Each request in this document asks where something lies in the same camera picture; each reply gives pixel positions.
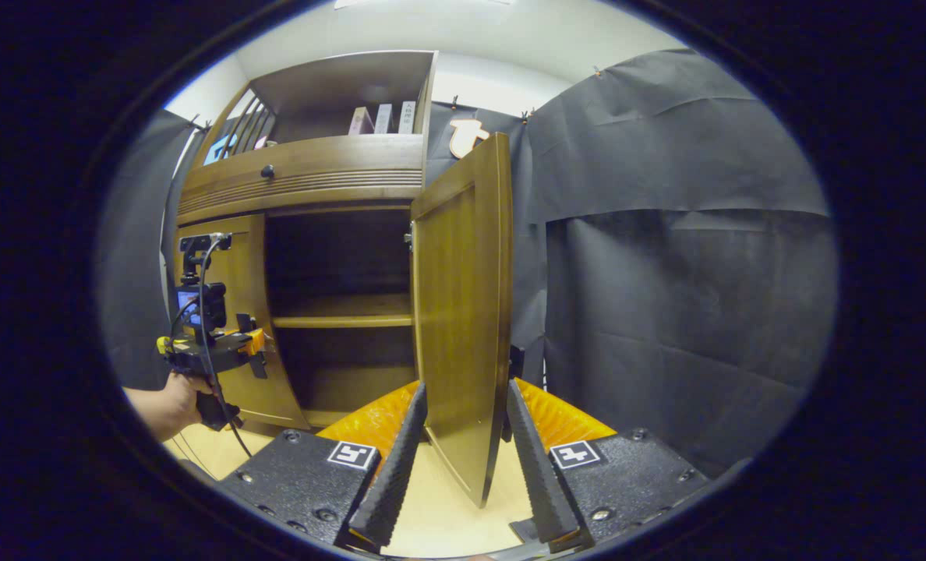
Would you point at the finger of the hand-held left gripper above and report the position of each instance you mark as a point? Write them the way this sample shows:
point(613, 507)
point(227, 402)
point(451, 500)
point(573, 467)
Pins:
point(251, 335)
point(259, 366)

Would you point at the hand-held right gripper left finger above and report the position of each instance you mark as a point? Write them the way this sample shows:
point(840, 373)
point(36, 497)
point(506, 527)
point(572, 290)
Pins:
point(393, 475)

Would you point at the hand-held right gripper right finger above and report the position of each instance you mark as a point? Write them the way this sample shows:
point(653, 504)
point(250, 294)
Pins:
point(537, 475)

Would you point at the wooden cabinet door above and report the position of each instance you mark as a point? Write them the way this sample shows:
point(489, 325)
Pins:
point(241, 273)
point(463, 312)

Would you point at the wooden double-door shoe cabinet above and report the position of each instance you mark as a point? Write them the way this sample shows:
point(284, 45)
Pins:
point(330, 171)

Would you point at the wooden inner cabinet shelf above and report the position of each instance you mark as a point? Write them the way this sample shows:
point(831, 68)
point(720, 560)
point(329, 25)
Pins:
point(342, 315)

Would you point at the metal door hinge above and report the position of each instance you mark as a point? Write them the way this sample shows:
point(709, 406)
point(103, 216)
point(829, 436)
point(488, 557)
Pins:
point(410, 235)

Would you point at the pink book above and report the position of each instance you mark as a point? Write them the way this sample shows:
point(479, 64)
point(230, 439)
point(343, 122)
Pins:
point(360, 121)

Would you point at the black backdrop cloth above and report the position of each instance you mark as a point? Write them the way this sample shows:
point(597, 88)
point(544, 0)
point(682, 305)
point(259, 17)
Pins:
point(681, 273)

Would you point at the grey book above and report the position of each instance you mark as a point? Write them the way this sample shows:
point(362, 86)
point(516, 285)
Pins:
point(384, 119)

